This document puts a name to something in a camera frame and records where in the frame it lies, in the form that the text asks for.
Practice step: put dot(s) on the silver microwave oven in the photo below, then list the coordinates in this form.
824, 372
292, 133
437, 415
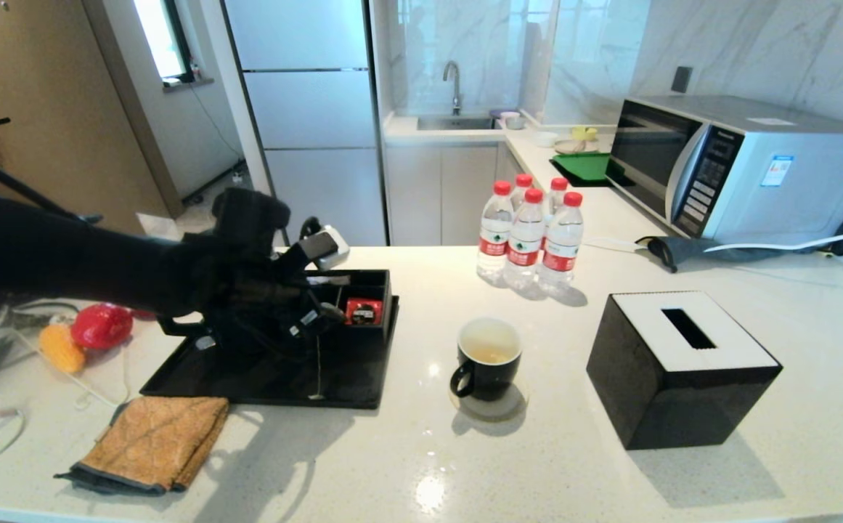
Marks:
791, 192

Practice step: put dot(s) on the orange-brown folded cloth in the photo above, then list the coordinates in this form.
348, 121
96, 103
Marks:
152, 439

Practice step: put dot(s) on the small white cup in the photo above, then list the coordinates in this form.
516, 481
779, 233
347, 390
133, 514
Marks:
546, 138

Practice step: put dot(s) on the steel sink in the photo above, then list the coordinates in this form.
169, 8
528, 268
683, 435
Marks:
457, 123

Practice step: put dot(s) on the black wall socket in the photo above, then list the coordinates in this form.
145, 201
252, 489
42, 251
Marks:
681, 79

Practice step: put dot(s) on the window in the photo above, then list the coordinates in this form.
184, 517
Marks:
160, 36

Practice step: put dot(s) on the black tissue box white lid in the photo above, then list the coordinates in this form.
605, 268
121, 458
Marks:
682, 403

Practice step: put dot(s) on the brown wooden door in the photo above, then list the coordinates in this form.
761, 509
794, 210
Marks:
51, 109

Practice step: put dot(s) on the chrome faucet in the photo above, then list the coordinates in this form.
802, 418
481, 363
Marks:
457, 91

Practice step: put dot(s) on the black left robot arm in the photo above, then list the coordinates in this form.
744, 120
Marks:
65, 254

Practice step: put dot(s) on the red ball toy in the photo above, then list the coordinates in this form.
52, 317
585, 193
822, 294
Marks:
102, 325

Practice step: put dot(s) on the yellow corn toy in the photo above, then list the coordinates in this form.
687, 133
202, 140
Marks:
62, 350

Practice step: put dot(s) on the red-capped water bottle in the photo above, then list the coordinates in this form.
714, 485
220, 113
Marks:
523, 181
560, 258
559, 184
525, 250
494, 247

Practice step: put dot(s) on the red sachet packet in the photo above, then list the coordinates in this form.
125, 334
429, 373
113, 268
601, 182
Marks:
363, 311

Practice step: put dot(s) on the yellow cup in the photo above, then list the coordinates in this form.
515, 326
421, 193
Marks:
584, 133

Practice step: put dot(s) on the round clear coaster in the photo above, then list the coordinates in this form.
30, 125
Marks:
497, 414

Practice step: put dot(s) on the black serving tray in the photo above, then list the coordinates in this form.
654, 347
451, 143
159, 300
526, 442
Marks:
363, 370

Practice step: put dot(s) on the black mug white inside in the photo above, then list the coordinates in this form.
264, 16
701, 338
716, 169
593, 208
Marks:
490, 381

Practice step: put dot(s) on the clear sign card stand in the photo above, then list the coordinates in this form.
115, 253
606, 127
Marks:
156, 225

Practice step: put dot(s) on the black compartment box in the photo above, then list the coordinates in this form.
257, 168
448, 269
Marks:
385, 319

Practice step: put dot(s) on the small grey bowl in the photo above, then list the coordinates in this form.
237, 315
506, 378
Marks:
514, 122

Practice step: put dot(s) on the white sachet packet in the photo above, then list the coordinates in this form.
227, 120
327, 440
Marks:
332, 280

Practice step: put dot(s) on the silver refrigerator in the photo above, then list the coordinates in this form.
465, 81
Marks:
312, 109

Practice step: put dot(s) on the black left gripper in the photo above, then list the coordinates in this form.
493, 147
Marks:
283, 305

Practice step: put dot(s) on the small beige plate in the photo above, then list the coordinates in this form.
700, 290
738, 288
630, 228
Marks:
570, 147

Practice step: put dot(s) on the dark grey cloth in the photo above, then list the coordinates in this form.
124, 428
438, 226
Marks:
682, 250

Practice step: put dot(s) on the white kitchen cabinet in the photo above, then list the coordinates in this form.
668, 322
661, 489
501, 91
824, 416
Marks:
428, 196

